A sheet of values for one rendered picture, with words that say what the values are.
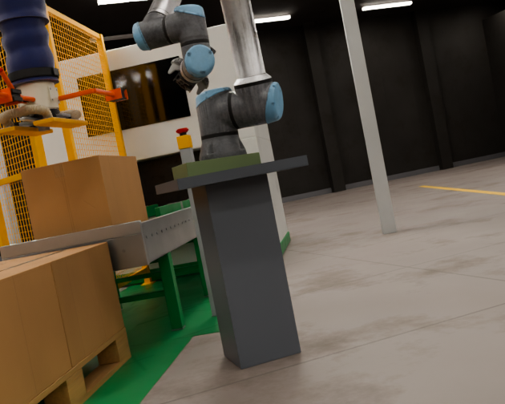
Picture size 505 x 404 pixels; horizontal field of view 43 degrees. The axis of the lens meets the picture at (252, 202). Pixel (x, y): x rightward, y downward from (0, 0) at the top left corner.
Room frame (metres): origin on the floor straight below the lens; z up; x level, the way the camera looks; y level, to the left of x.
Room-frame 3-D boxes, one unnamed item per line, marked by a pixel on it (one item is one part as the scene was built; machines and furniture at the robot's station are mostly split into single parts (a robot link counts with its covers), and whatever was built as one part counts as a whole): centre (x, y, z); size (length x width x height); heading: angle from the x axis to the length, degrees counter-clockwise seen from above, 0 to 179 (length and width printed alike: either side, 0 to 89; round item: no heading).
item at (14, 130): (3.01, 0.98, 1.13); 0.34 x 0.10 x 0.05; 168
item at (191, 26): (2.00, 0.09, 1.20); 0.12 x 0.09 x 0.12; 71
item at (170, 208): (4.49, 0.40, 0.60); 1.60 x 0.11 x 0.09; 172
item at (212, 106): (2.56, 0.07, 0.99); 0.17 x 0.15 x 0.18; 71
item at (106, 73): (4.83, 1.05, 1.05); 1.17 x 0.10 x 2.10; 172
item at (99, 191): (3.38, 0.83, 0.75); 0.60 x 0.40 x 0.40; 173
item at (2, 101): (2.75, 0.94, 1.24); 0.10 x 0.08 x 0.06; 78
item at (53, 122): (2.97, 0.79, 1.13); 0.34 x 0.10 x 0.05; 168
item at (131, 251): (3.02, 0.87, 0.47); 0.70 x 0.03 x 0.15; 82
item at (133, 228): (3.02, 0.87, 0.58); 0.70 x 0.03 x 0.06; 82
